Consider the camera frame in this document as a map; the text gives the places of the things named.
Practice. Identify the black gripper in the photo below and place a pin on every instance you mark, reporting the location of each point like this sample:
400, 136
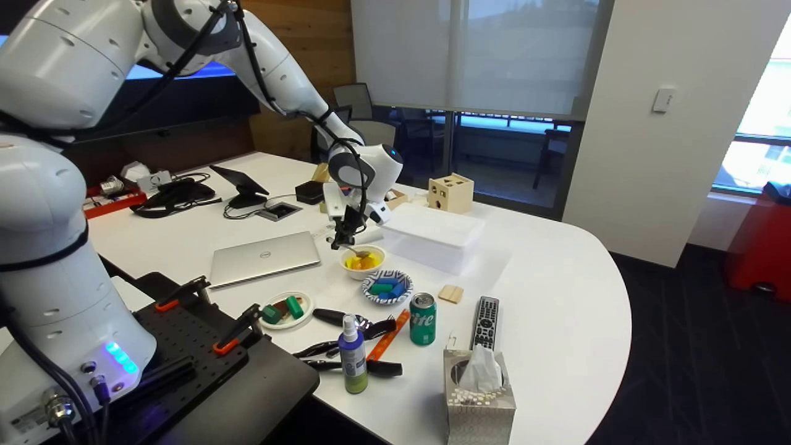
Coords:
348, 228

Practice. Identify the black handled metal spoon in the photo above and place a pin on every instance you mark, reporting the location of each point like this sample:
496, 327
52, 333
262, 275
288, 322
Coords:
356, 245

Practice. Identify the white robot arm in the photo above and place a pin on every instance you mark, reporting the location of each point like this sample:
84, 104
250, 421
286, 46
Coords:
75, 345

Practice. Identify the white bowl yellow contents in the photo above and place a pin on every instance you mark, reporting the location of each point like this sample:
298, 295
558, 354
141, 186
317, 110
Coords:
361, 262

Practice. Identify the small black box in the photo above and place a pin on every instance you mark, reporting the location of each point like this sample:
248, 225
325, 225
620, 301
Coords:
311, 191

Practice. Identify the blue patterned white bowl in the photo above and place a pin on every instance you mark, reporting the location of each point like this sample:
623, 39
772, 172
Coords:
387, 287

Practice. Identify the white flat box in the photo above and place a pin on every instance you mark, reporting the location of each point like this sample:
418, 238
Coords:
429, 236

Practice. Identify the wooden shape sorter cube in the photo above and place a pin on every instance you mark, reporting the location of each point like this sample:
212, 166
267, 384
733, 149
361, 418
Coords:
452, 194

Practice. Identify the white plate with blocks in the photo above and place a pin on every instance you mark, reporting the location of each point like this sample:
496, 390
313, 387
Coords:
286, 313

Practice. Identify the green soda can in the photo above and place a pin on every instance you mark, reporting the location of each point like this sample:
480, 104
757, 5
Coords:
423, 321

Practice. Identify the small wooden block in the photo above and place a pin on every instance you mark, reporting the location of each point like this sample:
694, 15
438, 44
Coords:
452, 292

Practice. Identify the grey office chair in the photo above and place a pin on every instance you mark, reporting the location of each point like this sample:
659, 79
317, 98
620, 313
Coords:
354, 104

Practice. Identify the silver laptop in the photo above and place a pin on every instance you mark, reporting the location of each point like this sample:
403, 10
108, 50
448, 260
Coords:
262, 259

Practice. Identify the orange ruler strip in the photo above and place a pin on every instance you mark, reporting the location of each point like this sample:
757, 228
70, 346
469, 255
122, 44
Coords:
381, 346

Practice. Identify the blue white spray bottle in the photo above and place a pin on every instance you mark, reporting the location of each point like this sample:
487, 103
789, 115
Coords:
353, 356

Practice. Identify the right orange black clamp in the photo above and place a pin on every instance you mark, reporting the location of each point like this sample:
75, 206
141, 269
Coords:
240, 333

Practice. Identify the orange black clamp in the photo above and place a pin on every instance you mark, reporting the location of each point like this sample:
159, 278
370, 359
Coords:
191, 291
240, 333

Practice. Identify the grey remote control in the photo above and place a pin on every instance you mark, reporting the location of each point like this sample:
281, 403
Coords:
485, 322

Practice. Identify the left orange black clamp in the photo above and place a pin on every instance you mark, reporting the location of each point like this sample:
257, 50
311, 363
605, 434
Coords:
191, 291

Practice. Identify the red box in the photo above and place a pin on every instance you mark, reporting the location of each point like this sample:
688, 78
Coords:
94, 206

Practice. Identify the tissue box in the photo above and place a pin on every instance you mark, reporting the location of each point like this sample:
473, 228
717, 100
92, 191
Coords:
479, 397

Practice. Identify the red bin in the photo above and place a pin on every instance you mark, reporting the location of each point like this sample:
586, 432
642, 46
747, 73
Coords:
759, 255

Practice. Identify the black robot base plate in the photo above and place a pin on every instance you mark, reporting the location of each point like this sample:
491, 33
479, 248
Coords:
193, 397

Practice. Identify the wall light switch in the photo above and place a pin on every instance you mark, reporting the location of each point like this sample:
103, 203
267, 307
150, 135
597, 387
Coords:
664, 100

